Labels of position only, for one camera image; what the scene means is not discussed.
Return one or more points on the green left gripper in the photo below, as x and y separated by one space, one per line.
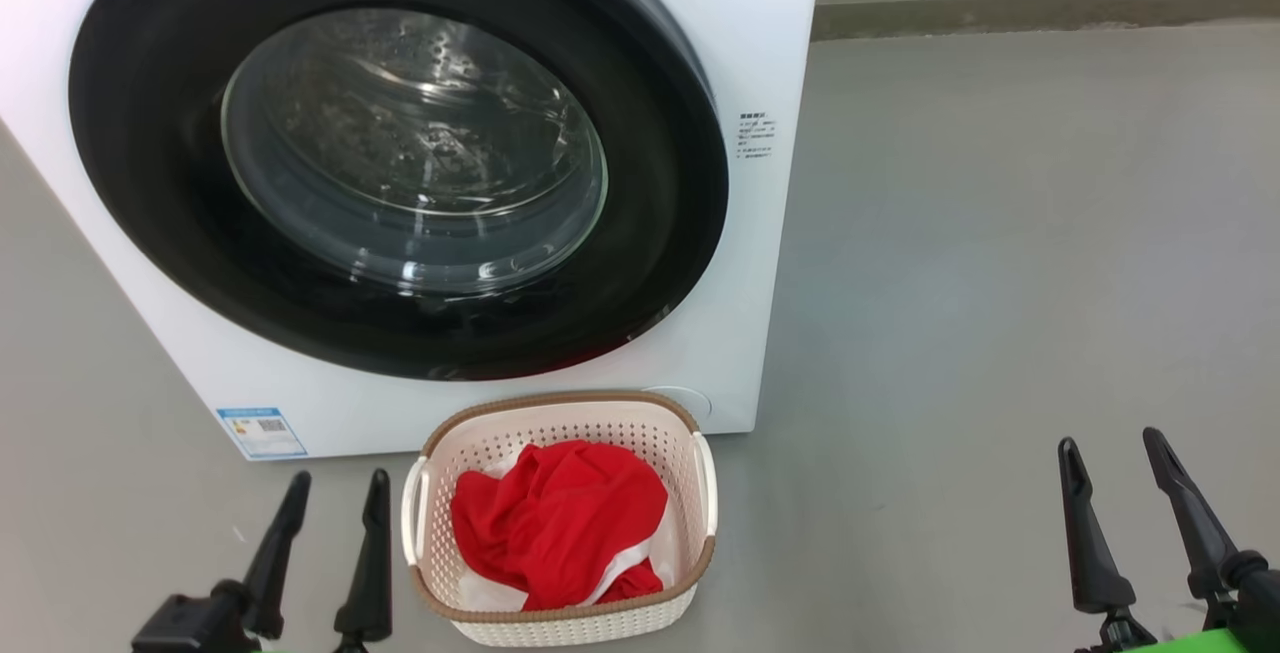
352 647

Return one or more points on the cream perforated basket brown rim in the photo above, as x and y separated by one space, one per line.
560 628

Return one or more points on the blue energy label sticker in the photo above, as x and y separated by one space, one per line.
262 433

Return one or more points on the white front-load washing machine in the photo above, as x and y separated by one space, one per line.
700 353

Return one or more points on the round drain filter cover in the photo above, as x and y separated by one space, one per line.
695 401

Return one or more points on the plain red garment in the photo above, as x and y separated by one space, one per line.
560 513

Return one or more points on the black round glass washer door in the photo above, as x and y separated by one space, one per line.
150 153

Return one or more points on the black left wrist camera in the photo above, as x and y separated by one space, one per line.
190 628

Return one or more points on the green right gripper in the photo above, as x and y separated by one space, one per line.
1190 643

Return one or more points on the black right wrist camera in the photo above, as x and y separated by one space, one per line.
1258 603

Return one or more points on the grey wall skirting board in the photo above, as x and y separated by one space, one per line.
1050 13

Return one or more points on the printed warning text label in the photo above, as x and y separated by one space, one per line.
757 136

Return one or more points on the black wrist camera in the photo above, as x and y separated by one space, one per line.
1258 603
190 628

